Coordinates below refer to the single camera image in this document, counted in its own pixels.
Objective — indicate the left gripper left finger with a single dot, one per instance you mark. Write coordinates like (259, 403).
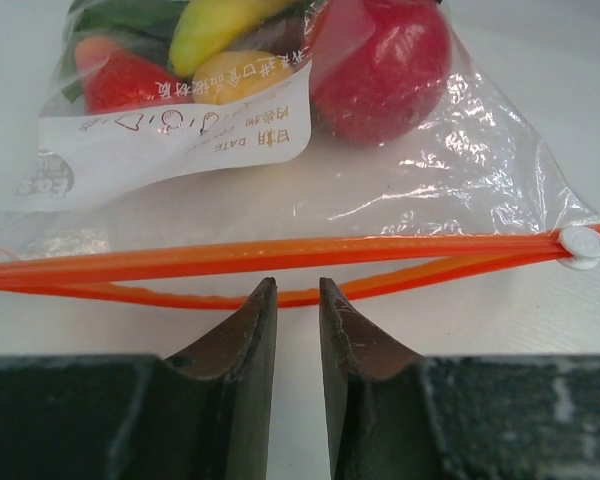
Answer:
(232, 369)

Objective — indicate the long purple fake eggplant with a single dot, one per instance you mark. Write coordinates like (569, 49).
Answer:
(278, 36)

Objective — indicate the red yellow fake pear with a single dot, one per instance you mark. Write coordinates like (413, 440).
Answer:
(116, 79)

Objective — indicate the green fake leaf vegetable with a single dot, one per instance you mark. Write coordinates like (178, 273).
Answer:
(145, 27)

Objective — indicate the clear zip top bag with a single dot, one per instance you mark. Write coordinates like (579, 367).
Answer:
(167, 205)

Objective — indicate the yellow fake banana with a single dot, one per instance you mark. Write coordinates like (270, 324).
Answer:
(206, 27)

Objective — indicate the orange fake fruit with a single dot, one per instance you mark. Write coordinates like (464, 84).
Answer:
(233, 75)

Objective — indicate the red fake apple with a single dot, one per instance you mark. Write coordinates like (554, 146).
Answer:
(379, 68)

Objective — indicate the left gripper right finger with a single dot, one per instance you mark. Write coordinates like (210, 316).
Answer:
(377, 424)

